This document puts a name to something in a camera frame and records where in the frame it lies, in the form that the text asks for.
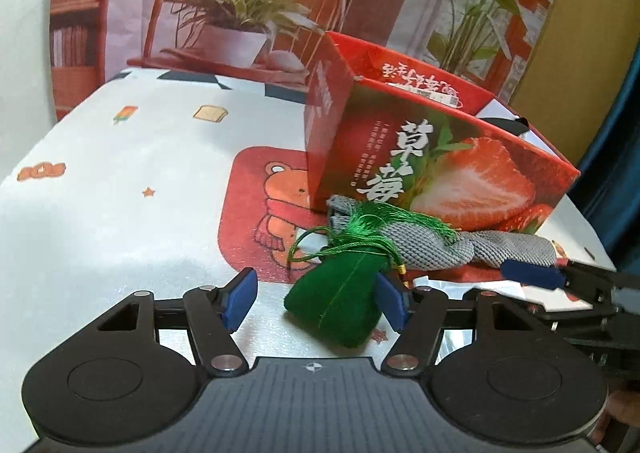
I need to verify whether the green velvet tassel pouch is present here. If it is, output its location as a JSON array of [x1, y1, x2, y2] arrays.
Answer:
[[283, 201, 459, 350]]

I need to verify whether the grey mesh cloth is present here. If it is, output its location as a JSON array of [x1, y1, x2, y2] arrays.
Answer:
[[326, 195, 556, 271]]

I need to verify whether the printed room scene backdrop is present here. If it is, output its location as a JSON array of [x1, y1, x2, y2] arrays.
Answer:
[[50, 0, 553, 117]]

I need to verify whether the person's right hand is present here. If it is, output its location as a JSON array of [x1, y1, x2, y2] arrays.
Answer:
[[591, 389, 640, 443]]

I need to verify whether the white cartoon tablecloth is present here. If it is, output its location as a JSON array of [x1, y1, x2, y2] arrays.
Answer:
[[0, 66, 618, 453]]

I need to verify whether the red strawberry cardboard box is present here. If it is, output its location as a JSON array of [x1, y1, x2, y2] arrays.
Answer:
[[304, 32, 579, 234]]

